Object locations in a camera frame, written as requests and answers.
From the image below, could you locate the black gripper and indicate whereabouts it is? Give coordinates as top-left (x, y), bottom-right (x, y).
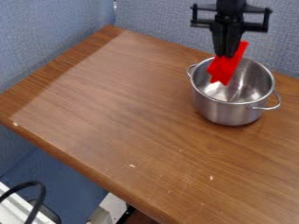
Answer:
top-left (191, 0), bottom-right (272, 58)

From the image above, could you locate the red plastic block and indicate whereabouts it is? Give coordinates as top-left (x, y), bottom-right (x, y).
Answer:
top-left (207, 41), bottom-right (248, 86)

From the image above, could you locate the metal pot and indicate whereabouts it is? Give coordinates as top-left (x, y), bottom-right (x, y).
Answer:
top-left (185, 58), bottom-right (281, 126)

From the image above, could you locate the white table frame part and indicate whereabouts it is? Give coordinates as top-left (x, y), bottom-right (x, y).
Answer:
top-left (85, 193), bottom-right (127, 224)

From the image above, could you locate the black cable loop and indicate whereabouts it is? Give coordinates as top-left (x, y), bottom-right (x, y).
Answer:
top-left (0, 181), bottom-right (48, 224)

